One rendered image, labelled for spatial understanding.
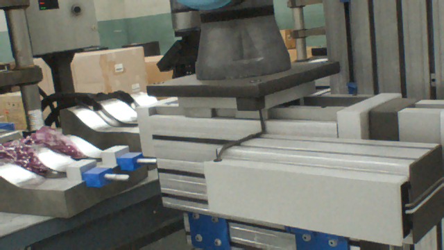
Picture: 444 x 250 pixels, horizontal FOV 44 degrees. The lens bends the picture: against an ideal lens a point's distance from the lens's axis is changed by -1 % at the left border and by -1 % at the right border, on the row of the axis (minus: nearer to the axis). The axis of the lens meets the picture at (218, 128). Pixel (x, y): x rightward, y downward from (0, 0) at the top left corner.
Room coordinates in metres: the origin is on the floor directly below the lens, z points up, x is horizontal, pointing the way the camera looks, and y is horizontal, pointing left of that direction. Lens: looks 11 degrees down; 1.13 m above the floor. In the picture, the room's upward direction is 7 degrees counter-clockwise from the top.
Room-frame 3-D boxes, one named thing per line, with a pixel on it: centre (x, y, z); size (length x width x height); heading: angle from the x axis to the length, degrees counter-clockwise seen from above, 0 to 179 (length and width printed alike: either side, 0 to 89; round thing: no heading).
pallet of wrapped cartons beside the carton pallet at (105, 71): (5.70, 1.30, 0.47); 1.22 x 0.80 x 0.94; 56
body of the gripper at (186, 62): (1.37, 0.04, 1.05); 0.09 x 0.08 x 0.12; 44
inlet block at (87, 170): (1.04, 0.24, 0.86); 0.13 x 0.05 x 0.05; 61
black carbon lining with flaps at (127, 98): (1.51, 0.25, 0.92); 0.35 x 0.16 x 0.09; 44
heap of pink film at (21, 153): (1.22, 0.44, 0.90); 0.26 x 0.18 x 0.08; 61
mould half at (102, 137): (1.53, 0.25, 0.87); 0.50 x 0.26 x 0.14; 44
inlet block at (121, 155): (1.14, 0.18, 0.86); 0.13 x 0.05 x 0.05; 61
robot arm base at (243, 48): (0.89, -0.05, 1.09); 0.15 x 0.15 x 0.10
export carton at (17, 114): (6.48, 2.17, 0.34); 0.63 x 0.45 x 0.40; 52
